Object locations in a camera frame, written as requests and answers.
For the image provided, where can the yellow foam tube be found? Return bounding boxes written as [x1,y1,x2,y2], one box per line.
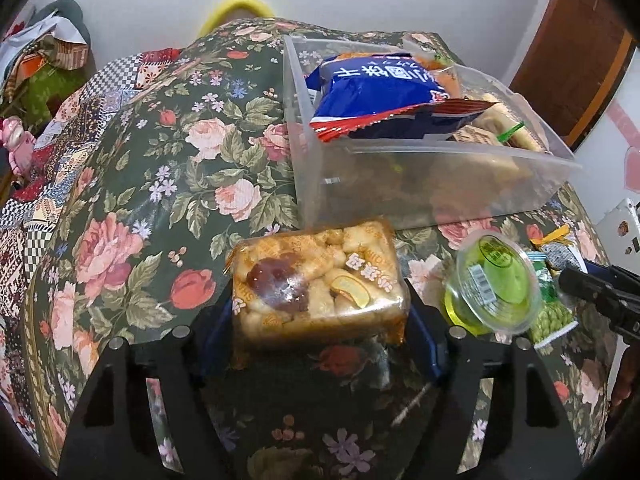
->
[199,0,276,37]

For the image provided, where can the golden puffed rice cake packet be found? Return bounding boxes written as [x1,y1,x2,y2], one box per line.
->
[225,216,412,369]

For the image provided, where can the yellow green snack packet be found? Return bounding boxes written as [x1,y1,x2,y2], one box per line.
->
[530,223,574,256]

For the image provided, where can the green cloth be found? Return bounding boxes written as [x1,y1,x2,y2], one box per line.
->
[0,60,77,127]

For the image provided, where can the green pea packet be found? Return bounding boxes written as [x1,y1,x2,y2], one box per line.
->
[527,252,576,350]

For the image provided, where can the brown snack packet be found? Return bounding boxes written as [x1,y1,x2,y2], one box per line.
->
[452,126,502,149]

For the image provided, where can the blue biscuit packet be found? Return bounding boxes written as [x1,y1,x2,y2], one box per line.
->
[309,52,499,144]

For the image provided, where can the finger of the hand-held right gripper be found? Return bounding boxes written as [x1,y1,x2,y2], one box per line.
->
[557,265,640,345]
[581,259,640,291]

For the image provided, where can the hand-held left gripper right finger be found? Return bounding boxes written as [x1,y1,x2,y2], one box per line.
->
[405,284,585,480]

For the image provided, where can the grey blue cushion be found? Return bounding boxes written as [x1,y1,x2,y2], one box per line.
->
[37,0,92,44]

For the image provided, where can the red snack packet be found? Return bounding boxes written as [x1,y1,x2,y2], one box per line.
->
[311,99,501,145]

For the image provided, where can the green jelly cup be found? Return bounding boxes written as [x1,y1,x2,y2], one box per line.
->
[443,232,545,337]

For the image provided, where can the person's right hand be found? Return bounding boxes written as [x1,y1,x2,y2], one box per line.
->
[611,345,640,411]

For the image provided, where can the pink plush toy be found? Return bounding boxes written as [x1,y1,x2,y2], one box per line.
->
[0,114,37,177]

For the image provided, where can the patchwork quilt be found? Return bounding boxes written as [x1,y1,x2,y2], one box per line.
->
[0,47,187,283]

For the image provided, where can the brown wooden door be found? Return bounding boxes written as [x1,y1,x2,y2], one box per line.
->
[509,0,637,152]

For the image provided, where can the clear plastic container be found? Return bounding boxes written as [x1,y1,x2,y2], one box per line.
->
[282,33,585,232]

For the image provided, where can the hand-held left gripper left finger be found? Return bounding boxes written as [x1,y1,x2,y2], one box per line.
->
[56,284,237,480]

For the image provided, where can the pile of clothes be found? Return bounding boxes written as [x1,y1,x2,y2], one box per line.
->
[0,9,92,87]

